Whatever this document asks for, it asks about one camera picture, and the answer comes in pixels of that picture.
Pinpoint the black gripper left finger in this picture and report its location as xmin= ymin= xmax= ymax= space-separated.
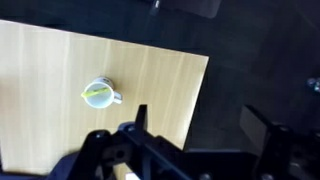
xmin=134 ymin=104 xmax=148 ymax=135

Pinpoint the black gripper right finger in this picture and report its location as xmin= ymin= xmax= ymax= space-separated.
xmin=239 ymin=105 xmax=283 ymax=155

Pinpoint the white cup with handle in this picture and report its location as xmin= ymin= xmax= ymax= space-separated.
xmin=82 ymin=77 xmax=123 ymax=109

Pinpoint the yellow-green stick in cup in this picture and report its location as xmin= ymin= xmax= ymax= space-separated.
xmin=81 ymin=88 xmax=110 ymax=98

